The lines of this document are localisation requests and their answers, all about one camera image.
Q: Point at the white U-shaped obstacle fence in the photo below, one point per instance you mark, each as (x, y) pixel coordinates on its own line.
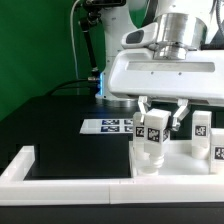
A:
(15, 190)

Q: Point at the white square tabletop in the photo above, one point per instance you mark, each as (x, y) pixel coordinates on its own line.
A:
(178, 167)

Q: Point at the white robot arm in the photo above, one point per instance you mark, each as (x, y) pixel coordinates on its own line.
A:
(178, 57)

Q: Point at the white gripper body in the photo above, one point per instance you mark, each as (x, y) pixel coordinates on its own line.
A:
(199, 78)

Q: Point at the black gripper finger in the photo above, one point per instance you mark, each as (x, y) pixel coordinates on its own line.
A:
(144, 104)
(180, 114)

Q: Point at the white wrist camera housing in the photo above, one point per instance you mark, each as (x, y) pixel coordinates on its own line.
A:
(141, 37)

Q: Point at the white fiducial marker sheet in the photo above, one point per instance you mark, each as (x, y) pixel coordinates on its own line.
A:
(106, 126)

